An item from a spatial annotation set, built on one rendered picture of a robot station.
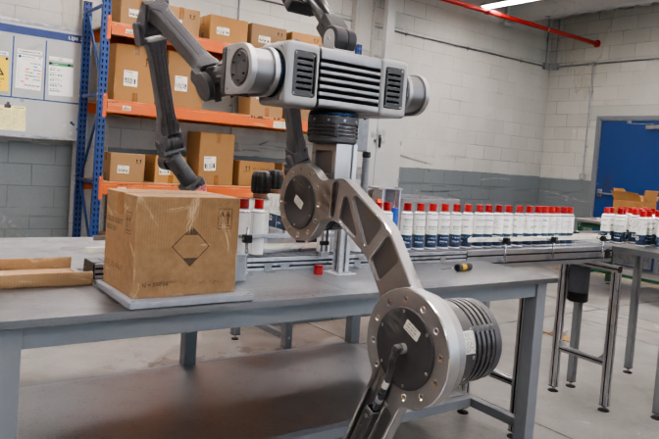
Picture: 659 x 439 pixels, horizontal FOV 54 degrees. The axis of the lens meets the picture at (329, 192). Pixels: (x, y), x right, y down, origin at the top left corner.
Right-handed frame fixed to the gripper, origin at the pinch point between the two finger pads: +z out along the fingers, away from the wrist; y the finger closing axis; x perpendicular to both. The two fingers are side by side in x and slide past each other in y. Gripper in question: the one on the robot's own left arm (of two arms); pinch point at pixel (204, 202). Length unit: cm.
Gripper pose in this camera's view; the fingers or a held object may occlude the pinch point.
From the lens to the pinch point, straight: 226.5
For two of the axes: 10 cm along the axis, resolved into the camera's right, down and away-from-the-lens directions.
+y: -5.8, -0.8, 8.1
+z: 4.7, 7.8, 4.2
